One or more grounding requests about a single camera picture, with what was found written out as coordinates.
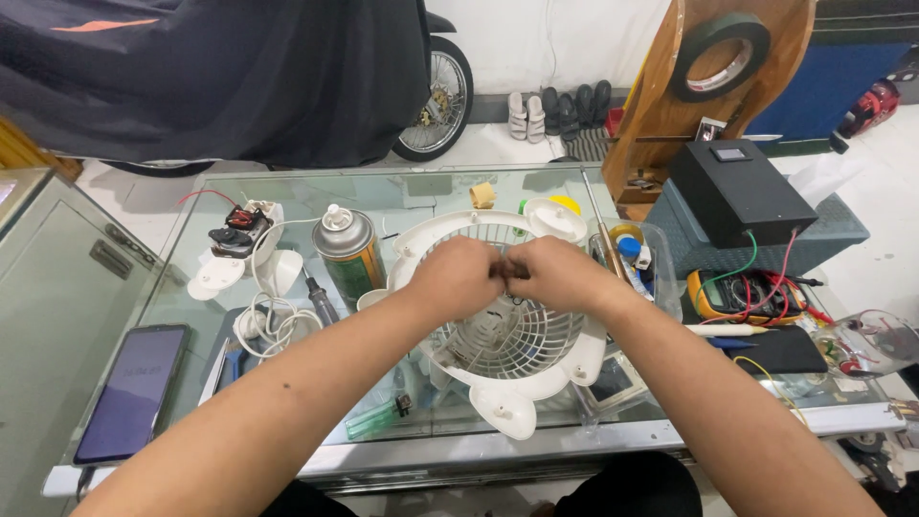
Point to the person's left hand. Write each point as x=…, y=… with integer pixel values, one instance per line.
x=449, y=280

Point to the person's right hand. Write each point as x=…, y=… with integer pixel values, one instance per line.
x=567, y=276

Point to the person's right fingers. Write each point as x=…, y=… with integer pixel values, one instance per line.
x=515, y=269

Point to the person's left fingers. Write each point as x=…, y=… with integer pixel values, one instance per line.
x=495, y=267

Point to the white fan grille housing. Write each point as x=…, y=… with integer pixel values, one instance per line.
x=502, y=337

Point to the masking tape roll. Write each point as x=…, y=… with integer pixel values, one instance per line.
x=482, y=194

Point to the yellow round cap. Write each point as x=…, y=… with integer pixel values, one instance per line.
x=567, y=204

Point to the clear plastic parts tray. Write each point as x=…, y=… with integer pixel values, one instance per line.
x=635, y=262

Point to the green spray can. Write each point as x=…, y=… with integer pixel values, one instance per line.
x=350, y=255

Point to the small digital meter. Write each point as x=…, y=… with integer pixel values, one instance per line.
x=614, y=380

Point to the white sandal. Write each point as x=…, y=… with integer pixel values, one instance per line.
x=535, y=119
x=517, y=115

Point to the black sandal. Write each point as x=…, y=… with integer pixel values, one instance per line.
x=551, y=109
x=568, y=116
x=585, y=105
x=601, y=100

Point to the green lighter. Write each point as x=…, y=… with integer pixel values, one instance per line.
x=377, y=416

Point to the white pen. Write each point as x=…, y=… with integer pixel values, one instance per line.
x=725, y=330

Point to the yellow multimeter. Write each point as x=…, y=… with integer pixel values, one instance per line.
x=743, y=296

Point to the black power supply box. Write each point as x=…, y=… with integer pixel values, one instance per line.
x=739, y=190

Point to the person's black trousers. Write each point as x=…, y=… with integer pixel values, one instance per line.
x=617, y=488

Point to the wooden tape holder stand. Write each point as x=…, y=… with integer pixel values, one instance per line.
x=689, y=93

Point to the white fan motor base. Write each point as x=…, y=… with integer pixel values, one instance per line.
x=244, y=248

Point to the black pouch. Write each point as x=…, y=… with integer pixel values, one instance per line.
x=782, y=350

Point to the blue utility knife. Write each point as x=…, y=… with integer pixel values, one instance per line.
x=231, y=363

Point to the black tape roll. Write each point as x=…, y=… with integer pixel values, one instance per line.
x=718, y=56

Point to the covered motorcycle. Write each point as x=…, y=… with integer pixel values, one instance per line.
x=230, y=79

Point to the clear glass cup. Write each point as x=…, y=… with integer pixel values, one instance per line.
x=869, y=343

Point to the black smartphone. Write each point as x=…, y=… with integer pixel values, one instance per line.
x=132, y=393

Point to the red helmet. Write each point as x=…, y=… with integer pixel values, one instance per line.
x=870, y=108

